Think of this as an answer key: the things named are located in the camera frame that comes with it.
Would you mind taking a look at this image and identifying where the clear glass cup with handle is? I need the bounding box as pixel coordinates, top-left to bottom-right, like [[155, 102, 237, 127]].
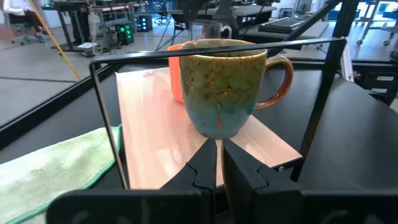
[[188, 19, 234, 42]]

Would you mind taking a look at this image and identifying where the black standing desk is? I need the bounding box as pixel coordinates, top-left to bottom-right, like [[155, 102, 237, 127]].
[[52, 0, 150, 53]]

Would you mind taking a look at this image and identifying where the green brown glazed ceramic mug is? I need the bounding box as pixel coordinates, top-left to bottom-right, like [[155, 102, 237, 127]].
[[178, 38, 295, 140]]

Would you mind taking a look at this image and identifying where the black computer keyboard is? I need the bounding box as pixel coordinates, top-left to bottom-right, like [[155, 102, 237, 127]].
[[257, 16, 312, 35]]

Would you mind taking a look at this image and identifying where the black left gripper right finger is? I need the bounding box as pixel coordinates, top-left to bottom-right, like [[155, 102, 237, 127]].
[[221, 138, 398, 224]]

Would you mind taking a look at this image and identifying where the person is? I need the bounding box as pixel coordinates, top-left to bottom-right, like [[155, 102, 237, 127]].
[[1, 0, 48, 44]]

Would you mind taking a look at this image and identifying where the light green microfibre cloth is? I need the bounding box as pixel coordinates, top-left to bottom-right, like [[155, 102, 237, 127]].
[[0, 124, 123, 224]]

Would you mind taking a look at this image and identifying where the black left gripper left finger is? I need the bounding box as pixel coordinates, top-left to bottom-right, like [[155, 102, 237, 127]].
[[45, 138, 218, 224]]

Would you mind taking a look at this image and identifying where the yellow floor cable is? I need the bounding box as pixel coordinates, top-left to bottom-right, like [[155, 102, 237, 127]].
[[28, 0, 83, 82]]

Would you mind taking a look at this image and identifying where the grey desk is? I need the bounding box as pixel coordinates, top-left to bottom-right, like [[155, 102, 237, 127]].
[[241, 16, 331, 51]]

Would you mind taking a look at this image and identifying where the computer tower with green lights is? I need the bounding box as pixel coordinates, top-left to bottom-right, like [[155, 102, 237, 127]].
[[114, 21, 136, 46]]

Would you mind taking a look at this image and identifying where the small orange cup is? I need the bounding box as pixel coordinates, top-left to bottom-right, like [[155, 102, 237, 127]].
[[167, 43, 186, 105]]

